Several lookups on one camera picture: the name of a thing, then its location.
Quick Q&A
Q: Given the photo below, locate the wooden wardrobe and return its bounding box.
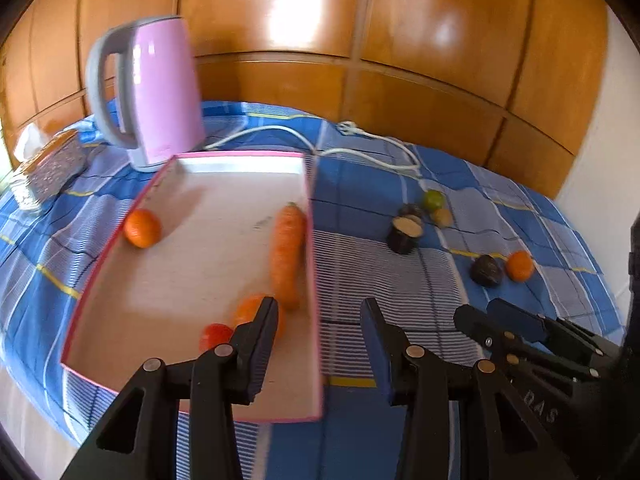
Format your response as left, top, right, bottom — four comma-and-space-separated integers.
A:
0, 0, 616, 201

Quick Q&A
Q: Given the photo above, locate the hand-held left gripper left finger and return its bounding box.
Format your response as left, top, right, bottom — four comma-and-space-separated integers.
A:
60, 296, 279, 480

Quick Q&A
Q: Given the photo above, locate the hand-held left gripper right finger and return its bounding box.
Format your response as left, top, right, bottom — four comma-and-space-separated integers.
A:
360, 298, 576, 480

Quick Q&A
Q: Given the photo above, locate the red tomato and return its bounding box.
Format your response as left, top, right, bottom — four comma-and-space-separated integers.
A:
199, 323, 235, 353

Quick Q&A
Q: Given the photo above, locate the pink tray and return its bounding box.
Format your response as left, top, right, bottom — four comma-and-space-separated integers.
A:
61, 151, 325, 423

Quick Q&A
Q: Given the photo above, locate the blue plaid blanket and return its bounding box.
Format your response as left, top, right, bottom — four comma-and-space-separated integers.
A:
0, 100, 628, 480

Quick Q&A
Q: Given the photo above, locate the pink electric kettle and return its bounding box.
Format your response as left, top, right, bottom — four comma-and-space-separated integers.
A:
86, 16, 207, 173

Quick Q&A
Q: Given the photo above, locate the orange carrot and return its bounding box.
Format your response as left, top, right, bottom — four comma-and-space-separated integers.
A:
270, 202, 307, 311

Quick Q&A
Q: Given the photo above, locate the dark avocado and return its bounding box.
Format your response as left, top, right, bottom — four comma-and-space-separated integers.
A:
470, 255, 505, 288

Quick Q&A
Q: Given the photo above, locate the orange tangerine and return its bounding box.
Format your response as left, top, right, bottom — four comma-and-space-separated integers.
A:
123, 208, 163, 249
233, 294, 286, 346
506, 250, 535, 281

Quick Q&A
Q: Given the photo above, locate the white kettle power cord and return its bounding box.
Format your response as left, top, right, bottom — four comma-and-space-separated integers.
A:
202, 121, 423, 178

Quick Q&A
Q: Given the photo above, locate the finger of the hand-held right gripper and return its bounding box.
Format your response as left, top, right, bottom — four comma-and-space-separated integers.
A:
486, 298, 623, 358
453, 304, 601, 386

